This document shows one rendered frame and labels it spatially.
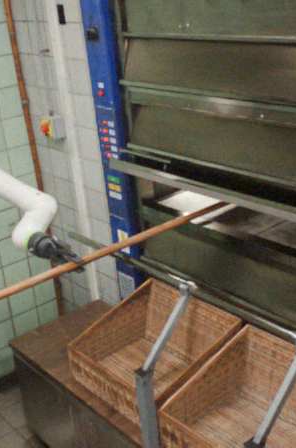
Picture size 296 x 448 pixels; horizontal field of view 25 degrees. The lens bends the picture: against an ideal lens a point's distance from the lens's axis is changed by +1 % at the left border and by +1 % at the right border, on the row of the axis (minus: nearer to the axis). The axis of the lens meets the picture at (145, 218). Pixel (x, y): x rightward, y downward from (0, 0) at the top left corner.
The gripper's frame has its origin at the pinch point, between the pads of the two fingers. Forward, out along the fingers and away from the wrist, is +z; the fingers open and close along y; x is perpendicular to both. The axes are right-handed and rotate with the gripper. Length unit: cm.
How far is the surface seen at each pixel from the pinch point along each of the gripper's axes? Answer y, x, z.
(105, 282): 56, -57, -70
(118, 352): 62, -29, -24
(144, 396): 32, 4, 40
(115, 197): 3, -53, -48
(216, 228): 2, -57, 13
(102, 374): 50, -6, -2
